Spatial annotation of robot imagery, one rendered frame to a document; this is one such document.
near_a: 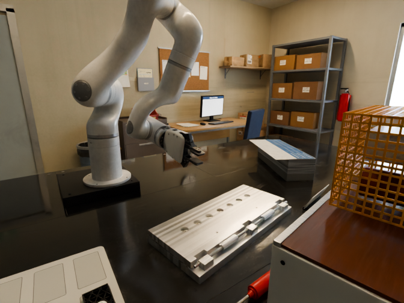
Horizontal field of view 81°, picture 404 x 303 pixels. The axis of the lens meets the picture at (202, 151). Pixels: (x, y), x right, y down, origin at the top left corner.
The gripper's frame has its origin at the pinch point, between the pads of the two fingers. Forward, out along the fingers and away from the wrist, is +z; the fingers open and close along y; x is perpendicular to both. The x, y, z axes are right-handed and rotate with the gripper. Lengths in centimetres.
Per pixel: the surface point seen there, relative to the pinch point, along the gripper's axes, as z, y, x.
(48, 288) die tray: 7.3, 17.2, 45.7
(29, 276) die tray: 0, 19, 48
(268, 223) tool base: 27.0, 11.6, -6.9
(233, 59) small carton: -221, -16, -287
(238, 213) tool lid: 18.9, 11.3, -2.3
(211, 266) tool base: 26.9, 11.6, 17.8
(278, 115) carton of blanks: -148, 65, -358
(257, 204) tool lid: 19.9, 11.1, -11.5
